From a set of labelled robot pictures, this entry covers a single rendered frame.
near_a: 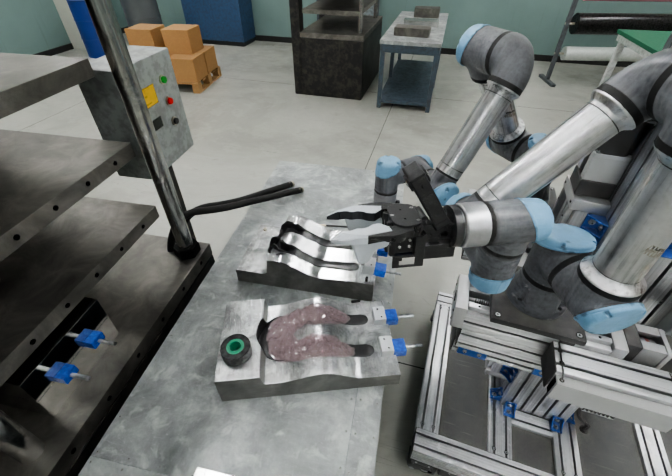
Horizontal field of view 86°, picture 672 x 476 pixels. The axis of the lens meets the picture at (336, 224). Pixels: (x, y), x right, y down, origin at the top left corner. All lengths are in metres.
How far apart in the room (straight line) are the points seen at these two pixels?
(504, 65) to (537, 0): 6.46
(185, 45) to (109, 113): 4.43
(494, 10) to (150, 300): 6.94
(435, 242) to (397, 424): 1.45
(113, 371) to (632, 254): 1.34
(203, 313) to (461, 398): 1.17
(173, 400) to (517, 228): 0.99
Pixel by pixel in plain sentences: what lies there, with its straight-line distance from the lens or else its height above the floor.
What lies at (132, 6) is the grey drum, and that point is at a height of 0.77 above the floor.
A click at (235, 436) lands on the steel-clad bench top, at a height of 0.80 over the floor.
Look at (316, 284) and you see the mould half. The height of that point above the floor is 0.85.
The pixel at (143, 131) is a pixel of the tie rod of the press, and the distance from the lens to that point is 1.30.
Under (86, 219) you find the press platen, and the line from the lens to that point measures 1.51.
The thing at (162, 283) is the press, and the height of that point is 0.79.
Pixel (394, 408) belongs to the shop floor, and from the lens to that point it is 2.01.
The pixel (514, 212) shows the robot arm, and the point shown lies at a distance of 0.64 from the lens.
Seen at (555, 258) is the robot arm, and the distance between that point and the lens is 0.97.
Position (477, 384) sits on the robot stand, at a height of 0.21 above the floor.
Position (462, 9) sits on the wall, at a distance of 7.47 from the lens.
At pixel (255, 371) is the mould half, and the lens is 1.06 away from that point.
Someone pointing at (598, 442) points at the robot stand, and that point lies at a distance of 2.01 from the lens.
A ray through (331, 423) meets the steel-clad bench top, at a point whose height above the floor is 0.80.
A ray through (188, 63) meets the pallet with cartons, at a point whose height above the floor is 0.39.
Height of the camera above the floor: 1.82
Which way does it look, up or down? 39 degrees down
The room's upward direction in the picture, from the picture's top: straight up
